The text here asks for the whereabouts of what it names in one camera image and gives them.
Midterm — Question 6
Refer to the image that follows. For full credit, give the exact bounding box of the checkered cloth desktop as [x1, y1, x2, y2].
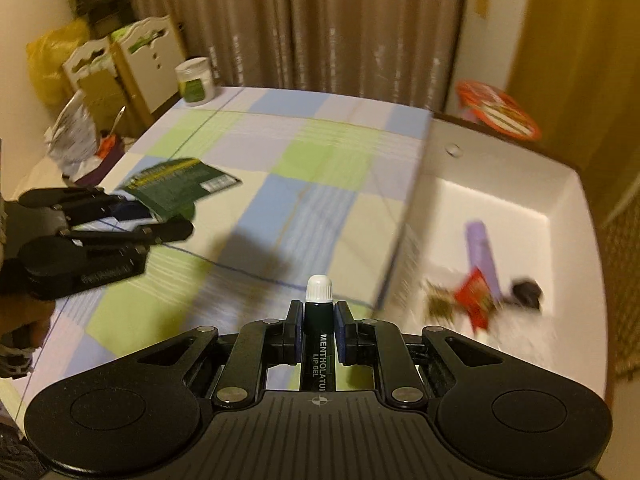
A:
[0, 86, 436, 411]

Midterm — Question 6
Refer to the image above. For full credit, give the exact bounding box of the purple bottle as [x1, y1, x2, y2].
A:
[465, 220, 503, 298]

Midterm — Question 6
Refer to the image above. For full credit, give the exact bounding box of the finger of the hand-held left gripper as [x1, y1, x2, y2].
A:
[60, 216, 195, 250]
[19, 186, 152, 222]

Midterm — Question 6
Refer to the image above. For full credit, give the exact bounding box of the dark green sachet packet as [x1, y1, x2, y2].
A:
[117, 158, 243, 218]

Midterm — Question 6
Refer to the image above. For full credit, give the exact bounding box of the brown cardboard box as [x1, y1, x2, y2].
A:
[372, 110, 608, 401]

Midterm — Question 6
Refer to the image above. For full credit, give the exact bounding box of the brown velvet scrunchie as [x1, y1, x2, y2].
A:
[510, 280, 545, 311]

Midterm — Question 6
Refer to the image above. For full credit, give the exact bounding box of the white jar green label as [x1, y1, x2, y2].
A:
[175, 57, 217, 106]

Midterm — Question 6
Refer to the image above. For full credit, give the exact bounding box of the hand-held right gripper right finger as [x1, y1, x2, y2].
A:
[334, 300, 506, 408]

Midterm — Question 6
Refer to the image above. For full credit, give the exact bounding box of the red snack packet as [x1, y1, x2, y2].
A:
[452, 268, 493, 333]

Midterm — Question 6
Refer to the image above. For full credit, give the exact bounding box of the dark red wooden box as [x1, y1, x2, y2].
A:
[62, 137, 126, 191]

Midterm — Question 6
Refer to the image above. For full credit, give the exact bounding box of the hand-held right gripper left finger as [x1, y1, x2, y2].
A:
[135, 300, 306, 408]

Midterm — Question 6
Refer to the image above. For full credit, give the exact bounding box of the dark folding step ladder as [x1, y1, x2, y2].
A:
[61, 0, 133, 41]

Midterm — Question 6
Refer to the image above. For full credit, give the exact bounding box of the flat cardboard box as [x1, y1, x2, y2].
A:
[75, 67, 133, 136]

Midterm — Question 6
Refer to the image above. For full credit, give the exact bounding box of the yellow plastic bag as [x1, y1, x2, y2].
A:
[26, 20, 91, 106]

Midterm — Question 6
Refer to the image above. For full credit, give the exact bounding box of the silver foil bag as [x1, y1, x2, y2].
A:
[46, 90, 101, 181]

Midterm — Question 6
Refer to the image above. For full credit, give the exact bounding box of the orange handled screwdriver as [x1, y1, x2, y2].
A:
[100, 106, 126, 158]

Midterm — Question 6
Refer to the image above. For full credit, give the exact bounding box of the beige curtain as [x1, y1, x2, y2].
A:
[122, 0, 471, 111]

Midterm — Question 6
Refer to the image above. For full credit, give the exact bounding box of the white wooden chair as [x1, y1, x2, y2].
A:
[62, 37, 118, 91]
[111, 16, 188, 116]

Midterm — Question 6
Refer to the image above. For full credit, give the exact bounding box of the person's left hand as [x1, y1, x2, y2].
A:
[0, 294, 52, 352]

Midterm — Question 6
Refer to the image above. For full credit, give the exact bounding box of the red instant noodle bowl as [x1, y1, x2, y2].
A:
[455, 79, 542, 141]

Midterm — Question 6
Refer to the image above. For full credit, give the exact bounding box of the wooden door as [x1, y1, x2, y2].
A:
[505, 0, 640, 226]

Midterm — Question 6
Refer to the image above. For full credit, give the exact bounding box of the wooden cotton swabs packet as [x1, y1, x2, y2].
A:
[422, 280, 458, 323]

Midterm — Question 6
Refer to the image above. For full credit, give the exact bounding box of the quilted chair cushion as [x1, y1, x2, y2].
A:
[600, 170, 640, 376]

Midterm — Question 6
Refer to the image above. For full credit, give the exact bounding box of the dark green lip gel tube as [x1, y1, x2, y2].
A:
[301, 274, 336, 393]

